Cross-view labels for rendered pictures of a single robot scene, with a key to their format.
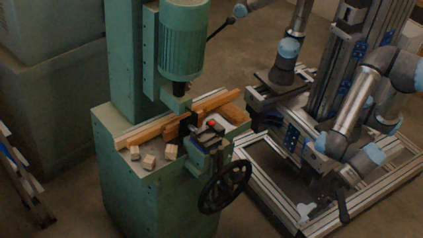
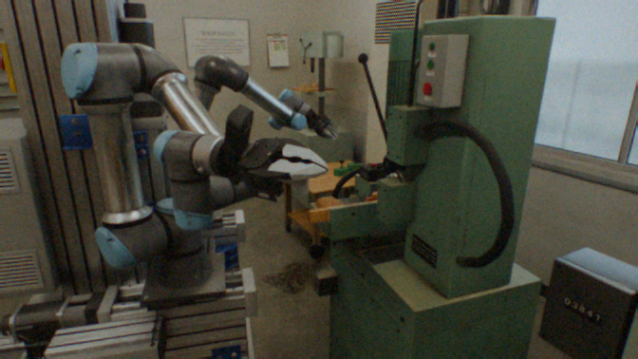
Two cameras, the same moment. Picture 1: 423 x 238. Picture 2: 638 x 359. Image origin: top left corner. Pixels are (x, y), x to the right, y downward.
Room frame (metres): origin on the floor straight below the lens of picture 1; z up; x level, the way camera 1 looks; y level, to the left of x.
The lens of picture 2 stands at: (2.62, 0.41, 1.46)
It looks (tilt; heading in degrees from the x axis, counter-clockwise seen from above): 18 degrees down; 205
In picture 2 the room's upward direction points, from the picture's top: straight up
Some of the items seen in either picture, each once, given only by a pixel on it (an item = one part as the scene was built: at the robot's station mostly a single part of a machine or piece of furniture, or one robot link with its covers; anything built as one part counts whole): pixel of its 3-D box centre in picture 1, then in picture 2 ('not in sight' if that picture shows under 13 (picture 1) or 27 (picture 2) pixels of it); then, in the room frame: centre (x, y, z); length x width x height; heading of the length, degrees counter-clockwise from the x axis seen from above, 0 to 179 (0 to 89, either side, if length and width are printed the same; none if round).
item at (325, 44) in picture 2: not in sight; (322, 121); (-0.80, -1.11, 0.79); 0.62 x 0.48 x 1.58; 52
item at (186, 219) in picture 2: not in sight; (199, 198); (2.04, -0.12, 1.17); 0.11 x 0.08 x 0.11; 165
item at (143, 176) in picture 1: (192, 143); (386, 204); (1.20, 0.06, 0.87); 0.61 x 0.30 x 0.06; 135
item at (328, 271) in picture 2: (232, 166); (322, 277); (1.36, -0.14, 0.58); 0.12 x 0.08 x 0.08; 45
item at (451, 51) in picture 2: not in sight; (440, 70); (1.59, 0.27, 1.40); 0.10 x 0.06 x 0.16; 45
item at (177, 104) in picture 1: (176, 99); not in sight; (1.28, 0.15, 1.03); 0.14 x 0.07 x 0.09; 45
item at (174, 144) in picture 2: not in sight; (186, 152); (2.05, -0.12, 1.26); 0.11 x 0.08 x 0.09; 85
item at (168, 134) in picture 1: (183, 127); not in sight; (1.23, 0.11, 0.93); 0.20 x 0.02 x 0.05; 135
